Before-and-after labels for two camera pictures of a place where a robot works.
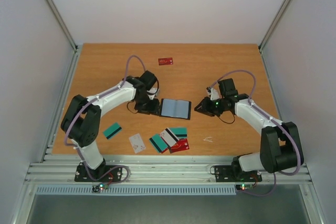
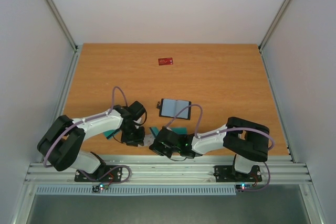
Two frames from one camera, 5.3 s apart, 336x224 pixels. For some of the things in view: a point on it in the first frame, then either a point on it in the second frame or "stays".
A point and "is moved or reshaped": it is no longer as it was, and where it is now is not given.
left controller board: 96,189 stays
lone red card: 165,61 stays
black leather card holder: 175,108 stays
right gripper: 209,106 to 158,142
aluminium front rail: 156,170 stays
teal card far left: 111,130 stays
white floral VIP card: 137,142 is moved or reshaped
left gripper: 153,110 to 139,140
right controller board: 244,187 stays
